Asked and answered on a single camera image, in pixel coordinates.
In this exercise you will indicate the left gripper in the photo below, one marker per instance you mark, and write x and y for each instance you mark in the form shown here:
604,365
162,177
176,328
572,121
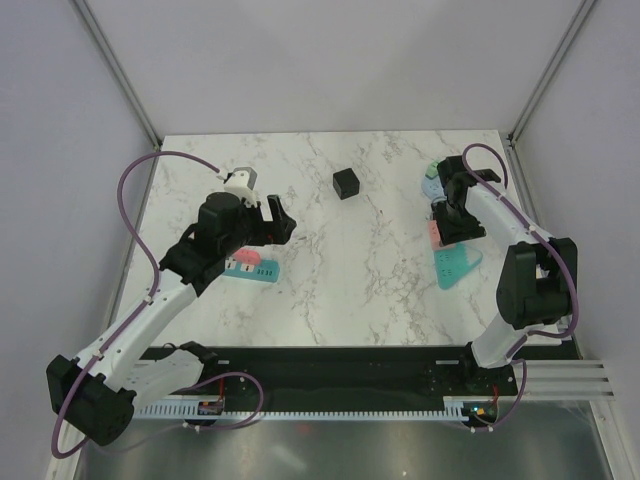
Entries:
276,231

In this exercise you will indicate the left aluminium frame post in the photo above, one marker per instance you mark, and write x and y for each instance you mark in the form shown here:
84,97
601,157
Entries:
102,45

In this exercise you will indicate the teal square adapter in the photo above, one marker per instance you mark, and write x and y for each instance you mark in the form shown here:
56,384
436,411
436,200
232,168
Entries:
266,271

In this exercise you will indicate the green plug adapter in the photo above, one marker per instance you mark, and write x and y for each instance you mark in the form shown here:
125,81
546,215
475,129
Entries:
432,171

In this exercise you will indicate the white cable duct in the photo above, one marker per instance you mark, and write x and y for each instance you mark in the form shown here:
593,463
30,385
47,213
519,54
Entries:
210,408

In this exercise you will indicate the pink cube socket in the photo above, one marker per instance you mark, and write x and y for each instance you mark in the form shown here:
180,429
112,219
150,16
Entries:
435,238

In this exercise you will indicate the pink plug adapter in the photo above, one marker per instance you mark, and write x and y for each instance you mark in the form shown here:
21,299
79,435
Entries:
247,256

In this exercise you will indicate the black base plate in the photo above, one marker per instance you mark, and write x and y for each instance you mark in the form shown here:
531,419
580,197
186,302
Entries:
348,377

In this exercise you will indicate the right aluminium frame post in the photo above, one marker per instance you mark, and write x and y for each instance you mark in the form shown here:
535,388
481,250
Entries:
552,67

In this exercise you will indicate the blue round power strip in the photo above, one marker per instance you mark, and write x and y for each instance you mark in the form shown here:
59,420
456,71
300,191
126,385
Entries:
432,188

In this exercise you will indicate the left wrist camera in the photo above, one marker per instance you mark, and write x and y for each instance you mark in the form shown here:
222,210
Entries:
241,182

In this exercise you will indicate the aluminium frame post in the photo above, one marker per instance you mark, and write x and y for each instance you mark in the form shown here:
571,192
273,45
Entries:
102,45
552,67

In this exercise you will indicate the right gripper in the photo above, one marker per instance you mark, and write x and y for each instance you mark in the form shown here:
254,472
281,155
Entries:
451,234

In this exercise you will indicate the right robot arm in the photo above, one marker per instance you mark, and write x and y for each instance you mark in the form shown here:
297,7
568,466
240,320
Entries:
536,293

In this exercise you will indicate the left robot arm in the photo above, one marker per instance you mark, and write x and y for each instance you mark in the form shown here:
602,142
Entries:
95,391

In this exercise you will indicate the black cube socket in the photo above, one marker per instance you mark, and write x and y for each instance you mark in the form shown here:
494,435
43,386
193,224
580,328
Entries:
346,183

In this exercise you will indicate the teal triangular power strip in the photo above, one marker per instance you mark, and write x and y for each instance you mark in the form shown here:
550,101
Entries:
453,264

